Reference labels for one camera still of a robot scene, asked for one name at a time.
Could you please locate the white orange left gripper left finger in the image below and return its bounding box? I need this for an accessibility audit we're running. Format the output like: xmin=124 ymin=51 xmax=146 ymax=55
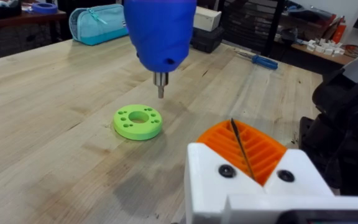
xmin=184 ymin=119 xmax=265 ymax=224

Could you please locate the white orange left gripper right finger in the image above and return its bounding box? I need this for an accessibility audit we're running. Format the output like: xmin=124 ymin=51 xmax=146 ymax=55
xmin=231 ymin=119 xmax=336 ymax=197

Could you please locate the blue electric screwdriver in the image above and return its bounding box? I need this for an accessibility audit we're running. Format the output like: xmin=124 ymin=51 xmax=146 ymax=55
xmin=122 ymin=0 xmax=198 ymax=100

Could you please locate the green disc with holes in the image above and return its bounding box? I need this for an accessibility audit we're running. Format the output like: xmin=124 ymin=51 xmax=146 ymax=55
xmin=112 ymin=104 xmax=163 ymax=141

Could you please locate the wooden side table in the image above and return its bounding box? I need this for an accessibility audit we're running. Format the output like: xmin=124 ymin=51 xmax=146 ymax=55
xmin=273 ymin=39 xmax=356 ymax=67

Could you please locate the heap of white blocks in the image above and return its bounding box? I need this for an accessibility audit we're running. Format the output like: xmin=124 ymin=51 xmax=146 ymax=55
xmin=306 ymin=37 xmax=346 ymax=57

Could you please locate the black plastic case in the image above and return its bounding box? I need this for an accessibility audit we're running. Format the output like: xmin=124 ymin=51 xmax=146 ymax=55
xmin=190 ymin=26 xmax=225 ymax=54

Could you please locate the orange bottle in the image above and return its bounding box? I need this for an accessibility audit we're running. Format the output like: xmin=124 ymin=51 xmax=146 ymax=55
xmin=332 ymin=16 xmax=347 ymax=45

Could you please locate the white cardboard box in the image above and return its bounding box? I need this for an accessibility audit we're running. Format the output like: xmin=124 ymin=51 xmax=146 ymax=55
xmin=193 ymin=6 xmax=223 ymax=33

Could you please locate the teal zip pencil bag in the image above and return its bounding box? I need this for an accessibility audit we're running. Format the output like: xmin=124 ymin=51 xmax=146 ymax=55
xmin=68 ymin=3 xmax=130 ymax=47

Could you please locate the blue tape roll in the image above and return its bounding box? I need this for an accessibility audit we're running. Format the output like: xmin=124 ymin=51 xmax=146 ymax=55
xmin=30 ymin=2 xmax=59 ymax=15

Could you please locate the dark wooden desk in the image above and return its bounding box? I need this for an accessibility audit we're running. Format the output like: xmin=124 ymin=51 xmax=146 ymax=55
xmin=0 ymin=8 xmax=68 ymax=32

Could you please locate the black tray with tools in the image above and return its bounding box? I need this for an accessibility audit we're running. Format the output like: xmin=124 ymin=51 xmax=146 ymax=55
xmin=0 ymin=0 xmax=23 ymax=20

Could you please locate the blue-handled hand screwdriver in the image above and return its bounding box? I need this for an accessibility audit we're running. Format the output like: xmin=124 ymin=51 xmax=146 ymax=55
xmin=236 ymin=50 xmax=279 ymax=71

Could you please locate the black wire shelf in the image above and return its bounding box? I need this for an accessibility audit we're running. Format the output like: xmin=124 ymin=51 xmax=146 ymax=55
xmin=218 ymin=0 xmax=286 ymax=58

